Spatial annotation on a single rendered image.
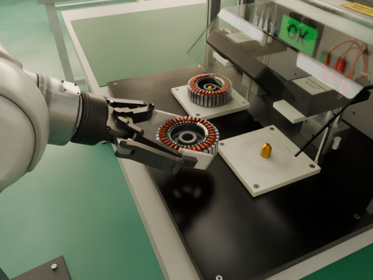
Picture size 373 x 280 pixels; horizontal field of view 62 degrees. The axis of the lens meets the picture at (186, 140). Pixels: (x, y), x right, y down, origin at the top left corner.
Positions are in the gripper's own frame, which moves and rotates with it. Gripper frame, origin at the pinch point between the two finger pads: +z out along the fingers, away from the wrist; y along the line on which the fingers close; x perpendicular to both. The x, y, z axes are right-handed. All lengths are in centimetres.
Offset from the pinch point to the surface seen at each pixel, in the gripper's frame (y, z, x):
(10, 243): 60, -6, 101
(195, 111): 15.2, 10.7, 0.6
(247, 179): -8.3, 10.2, 0.8
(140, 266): 27, 35, 77
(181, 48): 57, 25, -4
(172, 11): 97, 36, -10
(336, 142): -8.7, 26.3, -11.3
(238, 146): 0.2, 13.1, -0.8
